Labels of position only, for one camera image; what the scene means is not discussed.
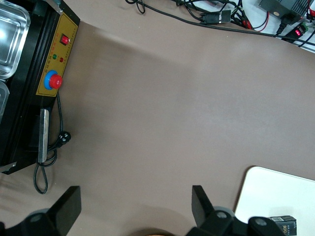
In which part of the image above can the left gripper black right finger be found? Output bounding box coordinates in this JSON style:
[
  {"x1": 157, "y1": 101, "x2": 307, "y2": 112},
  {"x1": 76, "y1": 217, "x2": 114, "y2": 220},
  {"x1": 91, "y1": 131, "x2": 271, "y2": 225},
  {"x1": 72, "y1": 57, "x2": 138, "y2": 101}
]
[{"x1": 187, "y1": 185, "x2": 284, "y2": 236}]

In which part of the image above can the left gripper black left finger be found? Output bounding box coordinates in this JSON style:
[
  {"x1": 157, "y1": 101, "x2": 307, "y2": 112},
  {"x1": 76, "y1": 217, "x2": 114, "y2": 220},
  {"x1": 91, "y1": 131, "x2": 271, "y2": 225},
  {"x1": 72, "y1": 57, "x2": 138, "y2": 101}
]
[{"x1": 0, "y1": 185, "x2": 82, "y2": 236}]

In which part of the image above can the cream plastic tray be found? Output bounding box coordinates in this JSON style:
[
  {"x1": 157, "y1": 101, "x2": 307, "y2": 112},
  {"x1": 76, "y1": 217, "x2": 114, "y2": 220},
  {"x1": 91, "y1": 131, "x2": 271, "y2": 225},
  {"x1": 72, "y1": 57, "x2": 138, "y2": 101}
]
[{"x1": 234, "y1": 166, "x2": 315, "y2": 236}]

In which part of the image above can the steel rectangular tray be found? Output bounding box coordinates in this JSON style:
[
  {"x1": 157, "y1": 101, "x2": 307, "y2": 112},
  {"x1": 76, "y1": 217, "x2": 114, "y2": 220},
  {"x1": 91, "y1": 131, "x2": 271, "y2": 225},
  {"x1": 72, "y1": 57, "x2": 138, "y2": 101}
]
[{"x1": 0, "y1": 6, "x2": 32, "y2": 82}]

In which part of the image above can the small black box gold print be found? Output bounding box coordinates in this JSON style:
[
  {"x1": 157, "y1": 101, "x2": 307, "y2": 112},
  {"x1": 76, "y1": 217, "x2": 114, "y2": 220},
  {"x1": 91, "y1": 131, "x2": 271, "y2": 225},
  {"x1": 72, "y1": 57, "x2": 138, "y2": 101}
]
[{"x1": 269, "y1": 215, "x2": 299, "y2": 236}]

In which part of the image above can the grey rounded container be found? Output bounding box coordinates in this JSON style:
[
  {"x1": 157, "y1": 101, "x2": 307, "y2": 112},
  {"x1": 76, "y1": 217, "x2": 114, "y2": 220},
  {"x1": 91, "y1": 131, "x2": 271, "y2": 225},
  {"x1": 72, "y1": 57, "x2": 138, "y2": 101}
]
[{"x1": 0, "y1": 80, "x2": 10, "y2": 121}]

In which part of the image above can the module with red light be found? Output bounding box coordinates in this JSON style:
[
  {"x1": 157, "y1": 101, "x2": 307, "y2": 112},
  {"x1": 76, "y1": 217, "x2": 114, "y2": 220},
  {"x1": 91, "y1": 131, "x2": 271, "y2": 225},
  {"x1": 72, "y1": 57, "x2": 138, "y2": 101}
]
[{"x1": 283, "y1": 22, "x2": 311, "y2": 44}]

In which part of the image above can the black power plug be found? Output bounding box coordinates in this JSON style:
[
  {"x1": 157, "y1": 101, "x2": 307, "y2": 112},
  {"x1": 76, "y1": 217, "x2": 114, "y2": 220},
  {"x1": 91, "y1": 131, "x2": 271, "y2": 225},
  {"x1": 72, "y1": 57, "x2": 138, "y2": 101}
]
[{"x1": 275, "y1": 14, "x2": 296, "y2": 35}]

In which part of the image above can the black power supply box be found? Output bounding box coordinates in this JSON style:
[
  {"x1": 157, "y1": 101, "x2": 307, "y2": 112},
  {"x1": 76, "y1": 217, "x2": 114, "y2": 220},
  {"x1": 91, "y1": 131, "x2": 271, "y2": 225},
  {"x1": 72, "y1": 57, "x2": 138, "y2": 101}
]
[{"x1": 258, "y1": 0, "x2": 311, "y2": 20}]

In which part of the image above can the black machine power cable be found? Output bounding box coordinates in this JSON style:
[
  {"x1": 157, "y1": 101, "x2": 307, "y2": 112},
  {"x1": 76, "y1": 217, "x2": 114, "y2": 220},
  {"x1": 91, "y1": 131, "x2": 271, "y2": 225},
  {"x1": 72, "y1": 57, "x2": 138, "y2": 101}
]
[{"x1": 33, "y1": 93, "x2": 72, "y2": 195}]

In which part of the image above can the long black cable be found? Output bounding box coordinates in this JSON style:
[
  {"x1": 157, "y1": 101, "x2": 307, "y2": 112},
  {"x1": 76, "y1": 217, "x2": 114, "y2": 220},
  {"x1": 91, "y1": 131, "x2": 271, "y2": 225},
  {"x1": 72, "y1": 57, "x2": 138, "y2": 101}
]
[{"x1": 124, "y1": 0, "x2": 315, "y2": 47}]

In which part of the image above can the black inline cable connector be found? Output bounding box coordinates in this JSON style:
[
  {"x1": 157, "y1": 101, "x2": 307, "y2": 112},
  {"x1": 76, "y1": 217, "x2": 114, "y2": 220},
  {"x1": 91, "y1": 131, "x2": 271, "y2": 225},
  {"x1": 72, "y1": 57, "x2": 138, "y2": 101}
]
[{"x1": 200, "y1": 9, "x2": 232, "y2": 25}]

